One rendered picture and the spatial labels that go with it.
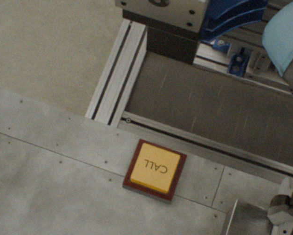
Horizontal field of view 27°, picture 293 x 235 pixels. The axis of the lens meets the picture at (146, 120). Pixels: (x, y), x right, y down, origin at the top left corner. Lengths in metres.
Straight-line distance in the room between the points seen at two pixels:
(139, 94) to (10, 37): 0.52
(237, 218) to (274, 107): 0.84
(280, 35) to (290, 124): 1.10
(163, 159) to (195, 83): 0.76
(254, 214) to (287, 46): 0.35
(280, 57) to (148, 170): 0.40
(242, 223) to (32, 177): 0.33
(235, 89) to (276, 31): 1.10
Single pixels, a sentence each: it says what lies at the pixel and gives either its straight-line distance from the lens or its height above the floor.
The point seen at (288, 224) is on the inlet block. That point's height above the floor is 0.92.
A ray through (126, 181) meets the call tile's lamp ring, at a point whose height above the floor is 0.82.
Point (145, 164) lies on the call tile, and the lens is 0.94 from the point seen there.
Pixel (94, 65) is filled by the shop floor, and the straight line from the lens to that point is 1.92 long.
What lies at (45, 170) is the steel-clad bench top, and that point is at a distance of 0.98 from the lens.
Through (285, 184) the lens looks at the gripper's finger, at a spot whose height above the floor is 0.96.
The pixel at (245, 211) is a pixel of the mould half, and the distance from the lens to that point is 0.88.
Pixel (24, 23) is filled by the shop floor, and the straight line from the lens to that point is 2.01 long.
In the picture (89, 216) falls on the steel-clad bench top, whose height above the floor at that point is 0.80.
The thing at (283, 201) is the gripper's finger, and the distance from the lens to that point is 0.75.
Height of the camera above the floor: 1.74
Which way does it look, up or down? 70 degrees down
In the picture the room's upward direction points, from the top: 5 degrees clockwise
